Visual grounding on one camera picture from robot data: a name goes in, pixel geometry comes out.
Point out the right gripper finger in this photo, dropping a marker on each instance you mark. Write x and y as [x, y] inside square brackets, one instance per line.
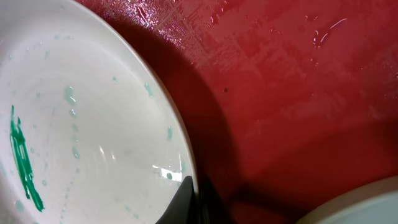
[182, 208]

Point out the white plate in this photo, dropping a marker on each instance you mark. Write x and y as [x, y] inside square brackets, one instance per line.
[88, 134]

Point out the light blue plate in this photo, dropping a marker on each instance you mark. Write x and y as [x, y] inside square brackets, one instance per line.
[372, 203]

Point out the red plastic tray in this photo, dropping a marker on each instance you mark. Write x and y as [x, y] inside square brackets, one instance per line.
[287, 104]

